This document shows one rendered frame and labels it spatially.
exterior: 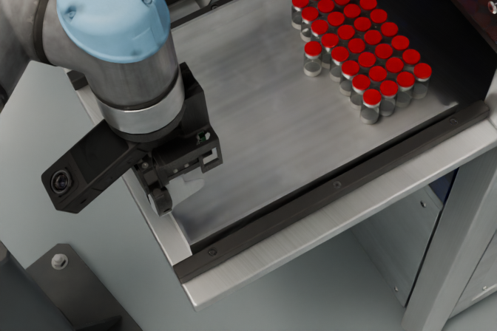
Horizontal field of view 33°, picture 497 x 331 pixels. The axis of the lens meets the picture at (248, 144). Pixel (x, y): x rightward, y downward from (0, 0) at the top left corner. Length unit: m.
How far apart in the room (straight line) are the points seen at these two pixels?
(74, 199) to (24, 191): 1.25
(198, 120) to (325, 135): 0.24
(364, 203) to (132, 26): 0.43
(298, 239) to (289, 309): 0.90
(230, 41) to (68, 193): 0.36
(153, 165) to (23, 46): 0.19
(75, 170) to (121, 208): 1.16
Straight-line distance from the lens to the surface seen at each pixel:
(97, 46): 0.60
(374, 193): 0.94
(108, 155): 0.75
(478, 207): 1.15
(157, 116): 0.69
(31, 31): 0.64
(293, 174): 0.94
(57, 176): 0.77
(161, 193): 0.79
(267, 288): 1.82
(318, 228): 0.92
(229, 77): 1.01
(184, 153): 0.77
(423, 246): 1.42
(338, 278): 1.83
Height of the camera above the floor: 1.73
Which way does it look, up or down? 62 degrees down
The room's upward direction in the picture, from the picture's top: 6 degrees counter-clockwise
